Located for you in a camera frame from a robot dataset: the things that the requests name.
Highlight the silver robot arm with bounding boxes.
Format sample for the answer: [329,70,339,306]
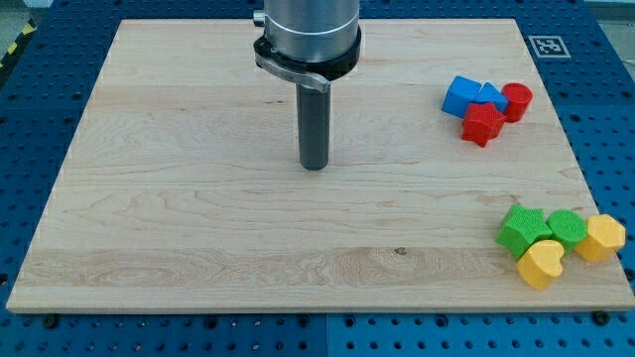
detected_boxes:
[253,0,361,95]

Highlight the red star block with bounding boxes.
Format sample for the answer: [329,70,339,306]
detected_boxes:
[460,102,507,148]

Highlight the green star block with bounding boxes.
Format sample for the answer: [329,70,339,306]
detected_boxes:
[495,204,553,259]

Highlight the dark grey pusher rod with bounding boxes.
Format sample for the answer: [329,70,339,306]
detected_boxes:
[296,84,330,171]

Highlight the wooden board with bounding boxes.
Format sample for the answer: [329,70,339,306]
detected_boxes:
[7,19,634,314]

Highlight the blue cube block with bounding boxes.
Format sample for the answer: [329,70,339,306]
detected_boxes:
[442,75,482,118]

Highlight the blue triangle block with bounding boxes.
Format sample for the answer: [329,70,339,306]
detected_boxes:
[474,82,508,113]

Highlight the red cylinder block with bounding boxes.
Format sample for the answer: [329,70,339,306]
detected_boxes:
[501,82,533,123]

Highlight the yellow heart block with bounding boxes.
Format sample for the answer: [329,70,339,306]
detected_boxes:
[516,240,565,291]

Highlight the green cylinder block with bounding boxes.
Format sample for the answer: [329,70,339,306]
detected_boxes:
[547,209,587,255]

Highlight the white fiducial marker tag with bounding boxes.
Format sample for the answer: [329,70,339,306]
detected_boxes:
[529,35,571,59]

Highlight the yellow hexagon block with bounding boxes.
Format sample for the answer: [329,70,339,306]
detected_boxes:
[574,214,626,262]

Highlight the yellow black hazard tape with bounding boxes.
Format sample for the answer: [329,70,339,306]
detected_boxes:
[1,18,38,71]

